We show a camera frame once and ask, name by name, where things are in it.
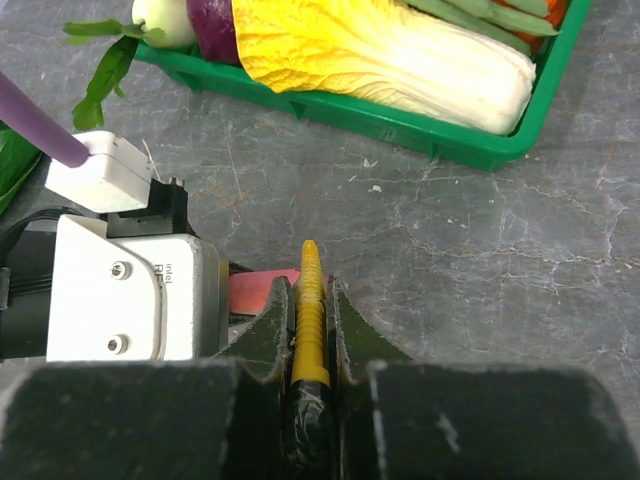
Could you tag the pink express box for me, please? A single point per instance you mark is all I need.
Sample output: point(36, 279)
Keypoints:
point(249, 291)

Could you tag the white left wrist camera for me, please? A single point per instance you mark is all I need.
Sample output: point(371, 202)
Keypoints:
point(131, 280)

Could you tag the green long beans bundle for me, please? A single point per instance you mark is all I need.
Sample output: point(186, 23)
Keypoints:
point(470, 14)

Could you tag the yellow napa cabbage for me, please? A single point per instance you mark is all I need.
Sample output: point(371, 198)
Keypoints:
point(386, 53)

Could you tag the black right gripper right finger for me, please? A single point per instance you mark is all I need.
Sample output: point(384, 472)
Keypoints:
point(399, 418)

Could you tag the orange pumpkin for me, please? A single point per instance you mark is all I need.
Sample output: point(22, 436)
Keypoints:
point(553, 12)

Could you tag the purple onion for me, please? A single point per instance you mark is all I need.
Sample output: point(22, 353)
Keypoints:
point(213, 24)

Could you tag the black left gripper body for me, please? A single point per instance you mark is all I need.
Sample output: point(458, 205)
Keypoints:
point(27, 258)

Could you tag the large green leaf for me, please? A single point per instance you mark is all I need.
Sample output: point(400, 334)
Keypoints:
point(113, 66)

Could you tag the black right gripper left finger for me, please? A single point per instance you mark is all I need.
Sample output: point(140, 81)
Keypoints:
point(217, 418)

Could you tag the green white bok choy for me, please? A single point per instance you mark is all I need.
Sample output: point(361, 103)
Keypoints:
point(18, 158)

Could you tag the green plastic crate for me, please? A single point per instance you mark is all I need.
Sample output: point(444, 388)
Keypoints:
point(431, 137)

